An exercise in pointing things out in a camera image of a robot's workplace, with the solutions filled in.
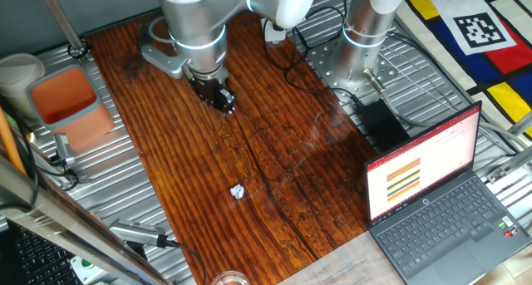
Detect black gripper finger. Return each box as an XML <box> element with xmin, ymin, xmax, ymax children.
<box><xmin>199</xmin><ymin>94</ymin><xmax>221</xmax><ymax>111</ymax></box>
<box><xmin>216</xmin><ymin>87</ymin><xmax>238</xmax><ymax>115</ymax></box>

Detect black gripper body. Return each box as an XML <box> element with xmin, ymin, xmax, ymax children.
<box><xmin>189</xmin><ymin>72</ymin><xmax>229</xmax><ymax>107</ymax></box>

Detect wood grain board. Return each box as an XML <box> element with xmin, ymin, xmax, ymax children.
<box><xmin>85</xmin><ymin>0</ymin><xmax>377</xmax><ymax>285</ymax></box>

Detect white power strip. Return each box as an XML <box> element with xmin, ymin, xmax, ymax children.
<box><xmin>262</xmin><ymin>19</ymin><xmax>288</xmax><ymax>44</ymax></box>

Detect orange square bin grey rim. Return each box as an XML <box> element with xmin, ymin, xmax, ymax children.
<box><xmin>25</xmin><ymin>64</ymin><xmax>116</xmax><ymax>151</ymax></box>

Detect black power adapter brick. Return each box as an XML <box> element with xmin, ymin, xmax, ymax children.
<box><xmin>357</xmin><ymin>98</ymin><xmax>411</xmax><ymax>153</ymax></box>

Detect thin metal pole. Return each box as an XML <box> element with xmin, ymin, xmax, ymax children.
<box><xmin>35</xmin><ymin>0</ymin><xmax>91</xmax><ymax>64</ymax></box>

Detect beige round bin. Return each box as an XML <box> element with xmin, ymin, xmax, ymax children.
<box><xmin>0</xmin><ymin>52</ymin><xmax>47</xmax><ymax>120</ymax></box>

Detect orange pole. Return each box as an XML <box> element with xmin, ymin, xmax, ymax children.
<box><xmin>0</xmin><ymin>106</ymin><xmax>28</xmax><ymax>176</ymax></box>

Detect grey box green button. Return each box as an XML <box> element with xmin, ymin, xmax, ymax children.
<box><xmin>69</xmin><ymin>255</ymin><xmax>105</xmax><ymax>284</ymax></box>

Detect black keyboard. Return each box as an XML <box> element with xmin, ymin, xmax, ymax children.
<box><xmin>12</xmin><ymin>224</ymin><xmax>84</xmax><ymax>285</ymax></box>

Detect white fiducial marker sheet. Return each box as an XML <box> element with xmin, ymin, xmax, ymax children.
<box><xmin>430</xmin><ymin>0</ymin><xmax>519</xmax><ymax>56</ymax></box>

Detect colourful block pattern cloth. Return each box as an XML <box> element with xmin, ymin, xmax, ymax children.
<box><xmin>394</xmin><ymin>0</ymin><xmax>532</xmax><ymax>139</ymax></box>

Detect wrist camera with grey bracket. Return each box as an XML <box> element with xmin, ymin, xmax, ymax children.
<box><xmin>140</xmin><ymin>43</ymin><xmax>190</xmax><ymax>80</ymax></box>

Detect black power cord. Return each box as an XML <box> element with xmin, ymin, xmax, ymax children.
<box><xmin>262</xmin><ymin>6</ymin><xmax>367</xmax><ymax>110</ymax></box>

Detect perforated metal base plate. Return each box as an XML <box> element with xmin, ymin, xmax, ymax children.
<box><xmin>305</xmin><ymin>39</ymin><xmax>400</xmax><ymax>93</ymax></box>

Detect thick grey robot cable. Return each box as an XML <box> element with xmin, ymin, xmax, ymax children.
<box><xmin>362</xmin><ymin>67</ymin><xmax>532</xmax><ymax>151</ymax></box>

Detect silver ribbed camera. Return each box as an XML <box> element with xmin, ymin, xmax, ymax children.
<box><xmin>108</xmin><ymin>219</ymin><xmax>170</xmax><ymax>249</ymax></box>

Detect small silver camera on mount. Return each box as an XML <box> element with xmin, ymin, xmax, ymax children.
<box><xmin>49</xmin><ymin>133</ymin><xmax>91</xmax><ymax>184</ymax></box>

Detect black ribbed camera cable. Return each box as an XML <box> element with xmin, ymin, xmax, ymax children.
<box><xmin>165</xmin><ymin>238</ymin><xmax>208</xmax><ymax>285</ymax></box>

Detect aluminium frame beam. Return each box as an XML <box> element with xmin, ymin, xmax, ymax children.
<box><xmin>0</xmin><ymin>151</ymin><xmax>175</xmax><ymax>285</ymax></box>

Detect black hanging cable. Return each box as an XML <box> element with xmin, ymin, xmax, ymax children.
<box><xmin>14</xmin><ymin>118</ymin><xmax>41</xmax><ymax>211</ymax></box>

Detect aluminium frame bar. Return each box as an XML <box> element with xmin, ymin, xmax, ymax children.
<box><xmin>485</xmin><ymin>145</ymin><xmax>532</xmax><ymax>185</ymax></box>
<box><xmin>505</xmin><ymin>110</ymin><xmax>532</xmax><ymax>137</ymax></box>

